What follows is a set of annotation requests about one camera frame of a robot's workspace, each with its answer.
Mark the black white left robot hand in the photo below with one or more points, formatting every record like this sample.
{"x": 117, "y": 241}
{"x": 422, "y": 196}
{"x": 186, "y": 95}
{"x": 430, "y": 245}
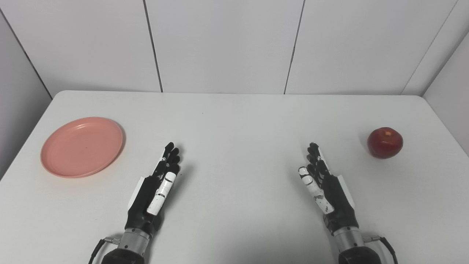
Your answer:
{"x": 144, "y": 201}

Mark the pink round plate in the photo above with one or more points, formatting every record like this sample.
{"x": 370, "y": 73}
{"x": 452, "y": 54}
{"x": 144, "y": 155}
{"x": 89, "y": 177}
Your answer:
{"x": 82, "y": 146}

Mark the red apple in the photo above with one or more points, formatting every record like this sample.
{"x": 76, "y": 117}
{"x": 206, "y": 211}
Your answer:
{"x": 384, "y": 143}

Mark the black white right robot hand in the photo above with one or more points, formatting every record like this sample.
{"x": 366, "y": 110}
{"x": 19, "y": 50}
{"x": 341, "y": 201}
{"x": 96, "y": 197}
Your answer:
{"x": 339, "y": 201}

